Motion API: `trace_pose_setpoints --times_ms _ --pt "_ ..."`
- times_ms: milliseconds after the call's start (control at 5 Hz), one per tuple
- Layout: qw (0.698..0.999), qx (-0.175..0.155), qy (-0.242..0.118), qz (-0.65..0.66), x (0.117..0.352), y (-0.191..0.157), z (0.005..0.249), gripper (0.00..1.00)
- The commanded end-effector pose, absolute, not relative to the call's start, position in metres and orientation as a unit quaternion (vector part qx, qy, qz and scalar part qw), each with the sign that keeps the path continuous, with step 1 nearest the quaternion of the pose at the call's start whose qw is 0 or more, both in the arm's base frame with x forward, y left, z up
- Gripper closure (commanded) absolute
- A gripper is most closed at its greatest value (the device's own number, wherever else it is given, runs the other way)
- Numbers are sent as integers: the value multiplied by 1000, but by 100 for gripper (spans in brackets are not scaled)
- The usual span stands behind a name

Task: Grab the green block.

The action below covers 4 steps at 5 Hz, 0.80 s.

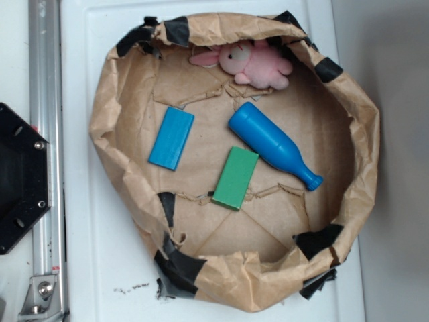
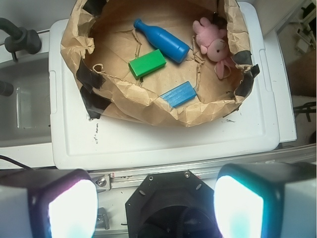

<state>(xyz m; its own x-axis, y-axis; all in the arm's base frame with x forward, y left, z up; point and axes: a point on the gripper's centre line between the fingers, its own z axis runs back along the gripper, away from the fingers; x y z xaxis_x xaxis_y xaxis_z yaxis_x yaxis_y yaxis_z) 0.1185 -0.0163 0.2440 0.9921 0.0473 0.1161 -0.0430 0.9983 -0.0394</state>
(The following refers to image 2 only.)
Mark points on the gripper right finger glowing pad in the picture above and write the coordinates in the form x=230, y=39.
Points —
x=266, y=200

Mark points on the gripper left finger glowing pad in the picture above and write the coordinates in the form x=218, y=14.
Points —
x=47, y=203

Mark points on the light blue rectangular block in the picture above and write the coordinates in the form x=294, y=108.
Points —
x=179, y=95

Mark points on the green rectangular block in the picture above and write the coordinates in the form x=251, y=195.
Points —
x=147, y=64

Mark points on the white plastic tray lid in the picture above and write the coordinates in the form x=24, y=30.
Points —
x=109, y=143

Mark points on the clear plastic bin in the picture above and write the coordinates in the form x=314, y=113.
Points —
x=25, y=114

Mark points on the dark grey clamp knob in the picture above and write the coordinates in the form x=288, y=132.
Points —
x=20, y=39

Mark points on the pink plush toy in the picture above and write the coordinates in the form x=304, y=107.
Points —
x=211, y=41

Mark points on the crumpled brown paper liner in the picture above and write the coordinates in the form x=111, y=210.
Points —
x=100, y=40

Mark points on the blue plastic bottle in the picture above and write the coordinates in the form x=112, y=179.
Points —
x=161, y=39

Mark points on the aluminium extrusion rail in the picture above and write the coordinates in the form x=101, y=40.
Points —
x=206, y=169

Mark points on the black octagonal mount plate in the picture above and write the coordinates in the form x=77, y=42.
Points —
x=172, y=205

